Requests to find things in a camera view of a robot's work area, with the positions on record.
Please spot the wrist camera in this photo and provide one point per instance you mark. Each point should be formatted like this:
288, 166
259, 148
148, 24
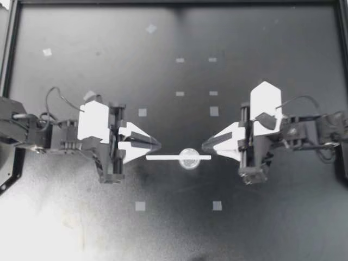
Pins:
92, 122
262, 103

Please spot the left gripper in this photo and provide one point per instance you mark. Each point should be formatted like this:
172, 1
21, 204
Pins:
113, 171

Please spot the clear plastic cup with lid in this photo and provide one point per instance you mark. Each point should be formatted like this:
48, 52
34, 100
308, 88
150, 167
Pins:
189, 163

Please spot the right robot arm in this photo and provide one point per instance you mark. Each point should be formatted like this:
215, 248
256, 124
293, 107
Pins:
307, 130

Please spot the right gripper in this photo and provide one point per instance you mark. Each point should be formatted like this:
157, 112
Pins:
254, 163

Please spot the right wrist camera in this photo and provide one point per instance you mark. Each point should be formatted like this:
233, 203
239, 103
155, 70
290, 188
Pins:
262, 103

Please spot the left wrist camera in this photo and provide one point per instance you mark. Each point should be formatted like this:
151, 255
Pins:
92, 122

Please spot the black frame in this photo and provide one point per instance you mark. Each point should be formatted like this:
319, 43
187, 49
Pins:
11, 40

